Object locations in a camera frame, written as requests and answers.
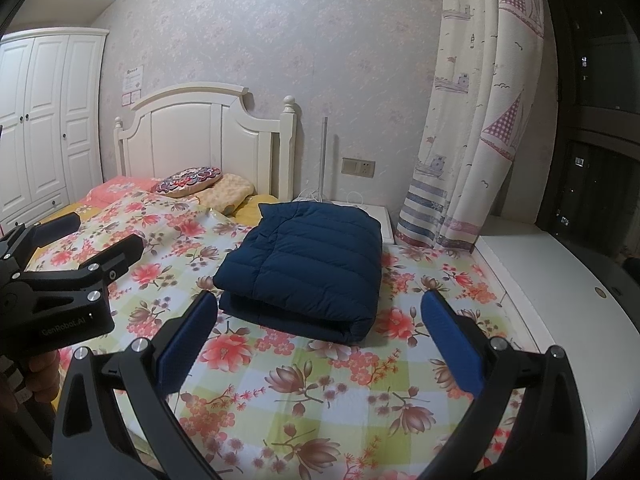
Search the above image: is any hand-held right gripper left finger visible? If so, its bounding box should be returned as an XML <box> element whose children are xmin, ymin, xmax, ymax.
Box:
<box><xmin>51</xmin><ymin>290</ymin><xmax>221</xmax><ymax>480</ymax></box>

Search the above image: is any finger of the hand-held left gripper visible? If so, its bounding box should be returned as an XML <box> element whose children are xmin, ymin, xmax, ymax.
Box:
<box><xmin>0</xmin><ymin>212</ymin><xmax>82</xmax><ymax>262</ymax></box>
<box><xmin>22</xmin><ymin>234</ymin><xmax>146</xmax><ymax>308</ymax></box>

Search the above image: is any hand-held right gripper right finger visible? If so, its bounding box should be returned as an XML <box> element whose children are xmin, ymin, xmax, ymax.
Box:
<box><xmin>421</xmin><ymin>290</ymin><xmax>587</xmax><ymax>480</ymax></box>

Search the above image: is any navy blue puffer jacket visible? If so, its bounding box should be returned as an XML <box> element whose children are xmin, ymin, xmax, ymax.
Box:
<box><xmin>212</xmin><ymin>201</ymin><xmax>385</xmax><ymax>346</ymax></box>

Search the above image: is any person's left hand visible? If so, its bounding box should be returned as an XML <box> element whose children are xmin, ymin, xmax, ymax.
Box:
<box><xmin>0</xmin><ymin>349</ymin><xmax>62</xmax><ymax>461</ymax></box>

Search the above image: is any yellow daisy bedsheet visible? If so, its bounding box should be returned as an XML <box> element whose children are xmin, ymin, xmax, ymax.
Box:
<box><xmin>50</xmin><ymin>201</ymin><xmax>113</xmax><ymax>224</ymax></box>

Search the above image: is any pink floral pillow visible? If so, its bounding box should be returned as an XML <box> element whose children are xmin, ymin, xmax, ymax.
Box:
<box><xmin>82</xmin><ymin>176</ymin><xmax>163</xmax><ymax>206</ymax></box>

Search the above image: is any round patterned cushion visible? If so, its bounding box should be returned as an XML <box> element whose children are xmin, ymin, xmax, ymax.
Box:
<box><xmin>152</xmin><ymin>166</ymin><xmax>223</xmax><ymax>198</ymax></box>

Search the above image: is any white wardrobe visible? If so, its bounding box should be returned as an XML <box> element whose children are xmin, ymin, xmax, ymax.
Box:
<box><xmin>0</xmin><ymin>27</ymin><xmax>110</xmax><ymax>233</ymax></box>

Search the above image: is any white bay window sill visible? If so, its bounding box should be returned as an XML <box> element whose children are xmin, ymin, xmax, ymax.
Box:
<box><xmin>475</xmin><ymin>215</ymin><xmax>640</xmax><ymax>480</ymax></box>

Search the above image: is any cream patterned pillow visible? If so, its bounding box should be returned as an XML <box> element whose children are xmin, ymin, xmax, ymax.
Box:
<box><xmin>192</xmin><ymin>173</ymin><xmax>256</xmax><ymax>216</ymax></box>

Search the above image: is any floral patchwork quilt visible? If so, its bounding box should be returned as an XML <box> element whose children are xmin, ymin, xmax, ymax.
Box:
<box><xmin>25</xmin><ymin>187</ymin><xmax>543</xmax><ymax>480</ymax></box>

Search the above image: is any white wooden bed headboard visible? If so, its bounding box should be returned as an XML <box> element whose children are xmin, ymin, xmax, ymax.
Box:
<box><xmin>114</xmin><ymin>84</ymin><xmax>298</xmax><ymax>202</ymax></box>

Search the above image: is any plain yellow pillow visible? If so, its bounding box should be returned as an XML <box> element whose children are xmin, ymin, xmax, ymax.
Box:
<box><xmin>235</xmin><ymin>194</ymin><xmax>281</xmax><ymax>226</ymax></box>

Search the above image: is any white nightstand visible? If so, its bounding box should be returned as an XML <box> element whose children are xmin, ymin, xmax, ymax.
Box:
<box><xmin>292</xmin><ymin>197</ymin><xmax>392</xmax><ymax>246</ymax></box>

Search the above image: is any white slim desk lamp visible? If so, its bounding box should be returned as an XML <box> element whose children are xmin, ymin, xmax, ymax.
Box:
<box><xmin>300</xmin><ymin>116</ymin><xmax>332</xmax><ymax>203</ymax></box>

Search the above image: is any dark window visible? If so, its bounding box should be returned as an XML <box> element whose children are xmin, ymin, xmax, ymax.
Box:
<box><xmin>537</xmin><ymin>0</ymin><xmax>640</xmax><ymax>272</ymax></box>

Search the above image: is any sailboat print curtain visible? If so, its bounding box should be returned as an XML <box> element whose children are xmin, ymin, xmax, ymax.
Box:
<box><xmin>395</xmin><ymin>0</ymin><xmax>546</xmax><ymax>255</ymax></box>

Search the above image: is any white paper wall notice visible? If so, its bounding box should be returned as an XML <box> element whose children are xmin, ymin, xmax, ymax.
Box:
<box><xmin>121</xmin><ymin>64</ymin><xmax>146</xmax><ymax>107</ymax></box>

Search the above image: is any beige wall socket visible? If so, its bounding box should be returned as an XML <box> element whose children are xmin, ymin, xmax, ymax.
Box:
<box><xmin>341</xmin><ymin>157</ymin><xmax>376</xmax><ymax>179</ymax></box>

